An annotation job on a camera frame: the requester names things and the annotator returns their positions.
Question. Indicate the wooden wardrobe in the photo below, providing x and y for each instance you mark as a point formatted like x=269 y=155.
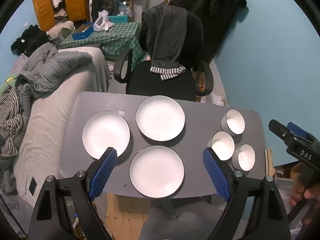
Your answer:
x=75 y=0

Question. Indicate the black hanging jackets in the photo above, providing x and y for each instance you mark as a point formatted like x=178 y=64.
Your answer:
x=212 y=12

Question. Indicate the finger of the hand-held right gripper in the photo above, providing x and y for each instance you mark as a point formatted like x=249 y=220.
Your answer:
x=280 y=130
x=298 y=130

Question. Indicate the black clothing pile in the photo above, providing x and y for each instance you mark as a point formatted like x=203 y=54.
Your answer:
x=30 y=38

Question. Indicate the blue cardboard box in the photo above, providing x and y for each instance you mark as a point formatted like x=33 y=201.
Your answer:
x=118 y=18

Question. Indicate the black phone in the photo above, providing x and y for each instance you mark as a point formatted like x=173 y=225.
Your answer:
x=32 y=186

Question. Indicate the grey puffer jacket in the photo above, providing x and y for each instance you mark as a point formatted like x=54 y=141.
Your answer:
x=52 y=67

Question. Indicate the white crumpled plastic bag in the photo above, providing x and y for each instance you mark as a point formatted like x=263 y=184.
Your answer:
x=218 y=100

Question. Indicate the white ribbed bowl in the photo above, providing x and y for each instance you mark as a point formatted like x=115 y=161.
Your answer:
x=222 y=145
x=235 y=121
x=246 y=157

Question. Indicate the blue tray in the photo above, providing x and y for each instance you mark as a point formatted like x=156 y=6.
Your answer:
x=82 y=33

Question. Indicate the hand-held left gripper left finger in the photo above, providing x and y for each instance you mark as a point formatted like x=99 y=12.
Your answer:
x=103 y=173

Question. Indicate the white plate with dark rim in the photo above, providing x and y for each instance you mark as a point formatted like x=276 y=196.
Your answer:
x=160 y=117
x=156 y=172
x=105 y=132

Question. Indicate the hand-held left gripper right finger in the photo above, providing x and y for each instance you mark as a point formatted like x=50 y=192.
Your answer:
x=215 y=175

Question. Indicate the striped shirt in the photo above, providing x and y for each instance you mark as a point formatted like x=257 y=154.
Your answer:
x=10 y=120

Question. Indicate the beige clothing pile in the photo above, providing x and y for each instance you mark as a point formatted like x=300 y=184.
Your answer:
x=61 y=28

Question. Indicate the person's grey pants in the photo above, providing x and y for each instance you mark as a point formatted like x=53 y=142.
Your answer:
x=200 y=225

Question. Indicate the person's right hand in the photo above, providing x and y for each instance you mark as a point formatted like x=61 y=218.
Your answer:
x=298 y=192

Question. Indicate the black office chair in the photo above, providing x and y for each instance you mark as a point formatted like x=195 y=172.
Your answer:
x=160 y=86

